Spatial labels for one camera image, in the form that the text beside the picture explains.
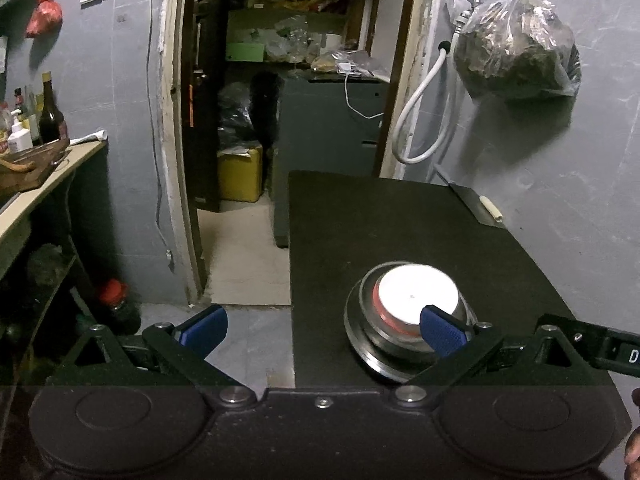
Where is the white charger cable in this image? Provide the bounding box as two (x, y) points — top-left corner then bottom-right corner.
(337, 62), (383, 120)

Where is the white flexible hose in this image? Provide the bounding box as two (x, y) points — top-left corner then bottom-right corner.
(391, 40), (463, 165)

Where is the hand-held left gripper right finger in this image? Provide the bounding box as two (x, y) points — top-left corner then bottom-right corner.
(391, 305), (613, 406)

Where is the black plastic bag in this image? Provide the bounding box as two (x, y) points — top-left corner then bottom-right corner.
(217, 82), (261, 148)

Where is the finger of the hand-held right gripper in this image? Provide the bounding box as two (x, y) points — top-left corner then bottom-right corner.
(537, 314), (608, 368)

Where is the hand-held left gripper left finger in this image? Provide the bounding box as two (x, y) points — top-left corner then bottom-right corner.
(52, 305), (258, 407)

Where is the metal wall faucet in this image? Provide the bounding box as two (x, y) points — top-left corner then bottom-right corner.
(452, 0), (481, 31)

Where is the cleaver with pale handle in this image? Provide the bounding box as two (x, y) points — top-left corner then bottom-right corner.
(447, 182), (506, 226)

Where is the white ceramic bowl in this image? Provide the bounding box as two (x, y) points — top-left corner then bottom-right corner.
(377, 265), (460, 325)

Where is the white pump bottle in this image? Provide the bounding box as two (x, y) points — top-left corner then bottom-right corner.
(7, 110), (33, 153)

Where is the rolled white cloth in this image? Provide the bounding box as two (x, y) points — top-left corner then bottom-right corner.
(69, 130), (108, 146)

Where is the person's right hand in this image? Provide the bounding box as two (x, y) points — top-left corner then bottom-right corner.
(624, 387), (640, 468)

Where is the red cap dark bottle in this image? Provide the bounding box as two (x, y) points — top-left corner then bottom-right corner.
(97, 280), (143, 333)

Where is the clear bag of dark contents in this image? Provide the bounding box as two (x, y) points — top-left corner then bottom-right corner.
(452, 0), (582, 101)

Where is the dark glass wine bottle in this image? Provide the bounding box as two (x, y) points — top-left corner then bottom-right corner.
(39, 72), (68, 143)

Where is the thin wall cable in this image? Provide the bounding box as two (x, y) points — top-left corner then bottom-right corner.
(145, 0), (175, 263)

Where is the dark cabinet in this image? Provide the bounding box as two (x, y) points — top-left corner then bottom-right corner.
(272, 72), (391, 248)

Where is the yellow box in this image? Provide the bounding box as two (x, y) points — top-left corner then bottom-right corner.
(218, 144), (264, 203)

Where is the wooden cutting board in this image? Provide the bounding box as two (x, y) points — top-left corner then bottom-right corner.
(0, 138), (71, 191)

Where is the stainless steel plate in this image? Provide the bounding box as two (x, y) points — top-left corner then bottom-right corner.
(347, 310), (431, 378)
(346, 272), (481, 361)
(345, 280), (451, 371)

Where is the cluttered storage shelf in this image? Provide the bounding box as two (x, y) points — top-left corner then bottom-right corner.
(225, 0), (386, 78)

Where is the brown wooden door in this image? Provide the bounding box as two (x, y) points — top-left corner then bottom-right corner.
(182, 0), (221, 211)

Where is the green box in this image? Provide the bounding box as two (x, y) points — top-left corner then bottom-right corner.
(226, 42), (265, 62)

